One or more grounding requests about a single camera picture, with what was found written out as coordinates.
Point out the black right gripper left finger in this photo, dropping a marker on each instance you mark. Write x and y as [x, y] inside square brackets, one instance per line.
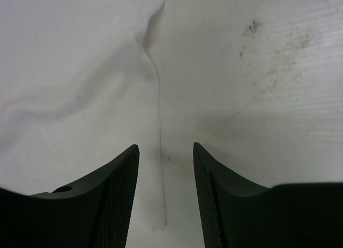
[93, 211]

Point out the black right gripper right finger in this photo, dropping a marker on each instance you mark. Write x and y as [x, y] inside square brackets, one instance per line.
[236, 212]

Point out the white tank top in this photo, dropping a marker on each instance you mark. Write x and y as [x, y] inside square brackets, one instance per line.
[78, 88]

